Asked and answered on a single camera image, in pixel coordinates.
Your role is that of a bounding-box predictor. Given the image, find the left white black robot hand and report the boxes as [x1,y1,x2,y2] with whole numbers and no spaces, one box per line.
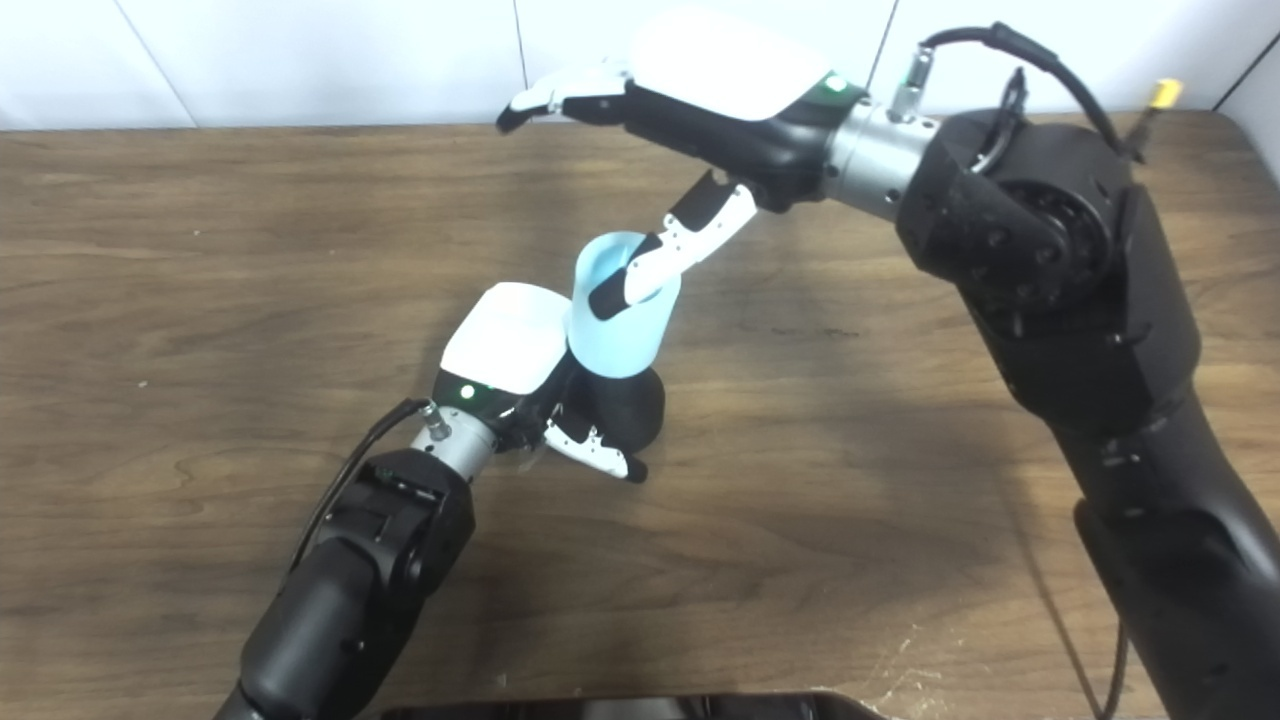
[432,282,649,485]

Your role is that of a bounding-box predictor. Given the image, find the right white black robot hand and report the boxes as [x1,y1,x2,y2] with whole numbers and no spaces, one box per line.
[495,5,870,322]

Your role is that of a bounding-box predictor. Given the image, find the light-blue hose piece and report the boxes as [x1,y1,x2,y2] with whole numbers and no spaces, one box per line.
[563,231,683,380]

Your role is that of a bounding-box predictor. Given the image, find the black funnel-shaped nozzle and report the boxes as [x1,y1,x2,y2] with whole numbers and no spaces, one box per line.
[575,363,667,457]

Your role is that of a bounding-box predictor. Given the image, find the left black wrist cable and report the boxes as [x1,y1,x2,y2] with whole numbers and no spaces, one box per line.
[288,397,452,577]

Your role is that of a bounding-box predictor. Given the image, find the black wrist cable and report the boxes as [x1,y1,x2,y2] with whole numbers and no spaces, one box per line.
[288,397,452,577]
[888,22,1143,720]

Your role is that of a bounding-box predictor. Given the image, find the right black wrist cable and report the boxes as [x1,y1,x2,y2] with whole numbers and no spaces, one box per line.
[888,22,1143,720]

